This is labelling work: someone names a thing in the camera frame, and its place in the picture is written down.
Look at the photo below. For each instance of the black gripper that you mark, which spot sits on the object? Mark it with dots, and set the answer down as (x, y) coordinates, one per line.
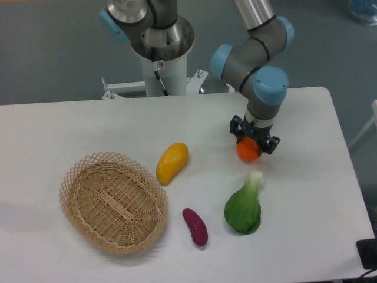
(256, 129)

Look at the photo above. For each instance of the orange fruit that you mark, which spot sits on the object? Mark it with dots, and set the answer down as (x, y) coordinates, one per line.
(247, 150)

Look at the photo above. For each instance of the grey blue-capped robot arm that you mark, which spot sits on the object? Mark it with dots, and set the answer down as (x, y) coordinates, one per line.
(245, 68)

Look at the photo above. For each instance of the green bok choy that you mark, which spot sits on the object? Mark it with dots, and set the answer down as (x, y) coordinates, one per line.
(243, 211)

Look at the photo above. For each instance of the yellow mango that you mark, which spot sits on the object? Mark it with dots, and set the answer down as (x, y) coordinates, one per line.
(171, 162)

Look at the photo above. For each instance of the purple sweet potato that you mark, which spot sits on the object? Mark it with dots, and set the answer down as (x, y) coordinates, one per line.
(196, 226)

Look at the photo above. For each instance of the woven wicker basket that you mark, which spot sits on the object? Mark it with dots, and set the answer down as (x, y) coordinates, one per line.
(114, 203)

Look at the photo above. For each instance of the black device at table edge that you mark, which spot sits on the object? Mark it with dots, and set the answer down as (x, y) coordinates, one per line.
(367, 253)

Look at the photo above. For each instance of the blue object top right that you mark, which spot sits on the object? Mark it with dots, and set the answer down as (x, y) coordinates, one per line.
(363, 10)

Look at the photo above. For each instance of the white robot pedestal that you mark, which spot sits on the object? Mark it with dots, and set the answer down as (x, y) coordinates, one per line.
(163, 56)

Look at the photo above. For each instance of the white frame at right edge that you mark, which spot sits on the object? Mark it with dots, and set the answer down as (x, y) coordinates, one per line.
(366, 132)

